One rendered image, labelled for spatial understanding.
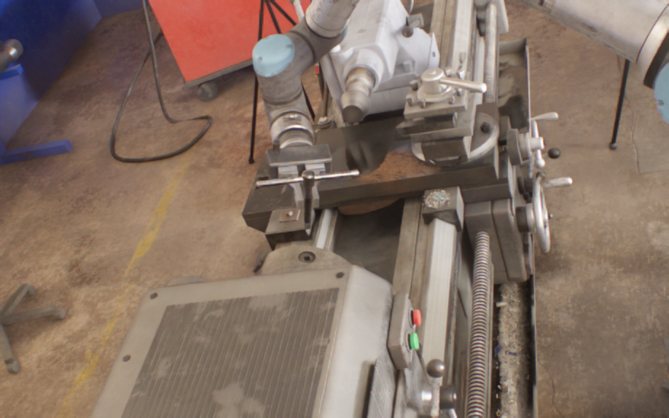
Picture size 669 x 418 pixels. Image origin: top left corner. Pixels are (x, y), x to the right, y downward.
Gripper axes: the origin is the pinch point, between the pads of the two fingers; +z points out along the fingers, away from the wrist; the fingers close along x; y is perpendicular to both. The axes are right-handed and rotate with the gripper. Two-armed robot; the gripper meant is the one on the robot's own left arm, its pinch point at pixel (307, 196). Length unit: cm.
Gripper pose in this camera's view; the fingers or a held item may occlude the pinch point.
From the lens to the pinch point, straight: 171.8
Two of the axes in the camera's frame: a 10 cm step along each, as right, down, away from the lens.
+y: 0.4, -7.2, -6.9
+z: 1.8, 6.8, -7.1
